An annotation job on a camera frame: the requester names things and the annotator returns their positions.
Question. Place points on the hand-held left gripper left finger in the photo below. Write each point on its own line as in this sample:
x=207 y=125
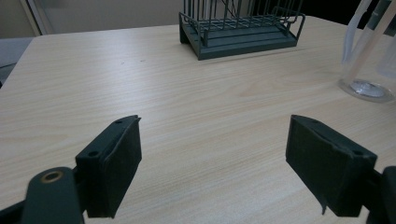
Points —
x=107 y=168

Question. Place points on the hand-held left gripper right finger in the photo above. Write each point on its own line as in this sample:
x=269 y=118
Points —
x=330 y=168

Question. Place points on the clear glass pitcher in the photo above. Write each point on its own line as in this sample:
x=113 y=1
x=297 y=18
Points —
x=369 y=53

